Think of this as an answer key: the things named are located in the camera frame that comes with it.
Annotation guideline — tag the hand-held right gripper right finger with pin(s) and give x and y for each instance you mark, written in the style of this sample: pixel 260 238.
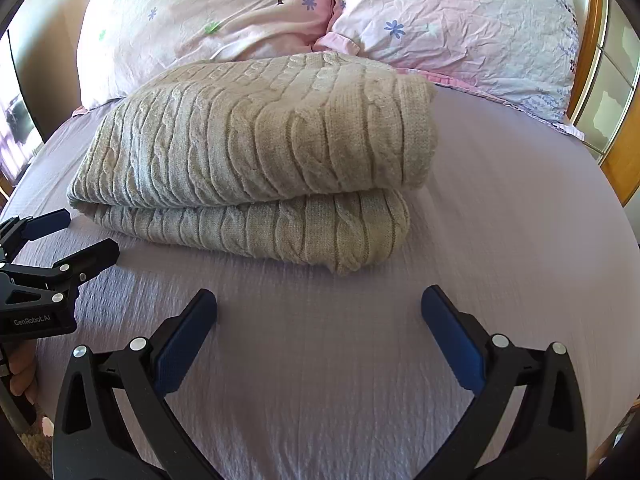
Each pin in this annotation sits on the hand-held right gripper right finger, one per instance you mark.
pixel 452 340

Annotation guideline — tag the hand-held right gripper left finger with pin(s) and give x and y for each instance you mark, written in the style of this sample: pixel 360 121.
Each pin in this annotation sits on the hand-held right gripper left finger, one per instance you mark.
pixel 182 340

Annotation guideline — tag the wooden headboard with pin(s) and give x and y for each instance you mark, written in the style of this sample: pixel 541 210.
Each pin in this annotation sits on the wooden headboard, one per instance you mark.
pixel 597 70

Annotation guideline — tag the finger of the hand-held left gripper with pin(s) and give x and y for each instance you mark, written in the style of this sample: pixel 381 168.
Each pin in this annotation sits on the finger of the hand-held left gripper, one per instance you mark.
pixel 47 222
pixel 95 256

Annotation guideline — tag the person's left hand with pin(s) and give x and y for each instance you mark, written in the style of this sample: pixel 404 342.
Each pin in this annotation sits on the person's left hand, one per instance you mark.
pixel 22 367

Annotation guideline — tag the pink floral pillow with tree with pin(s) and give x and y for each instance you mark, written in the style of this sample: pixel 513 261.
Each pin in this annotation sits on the pink floral pillow with tree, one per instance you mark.
pixel 200 15

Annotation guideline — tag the lavender bed sheet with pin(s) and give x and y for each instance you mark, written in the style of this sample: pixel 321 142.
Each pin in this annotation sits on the lavender bed sheet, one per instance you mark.
pixel 350 335

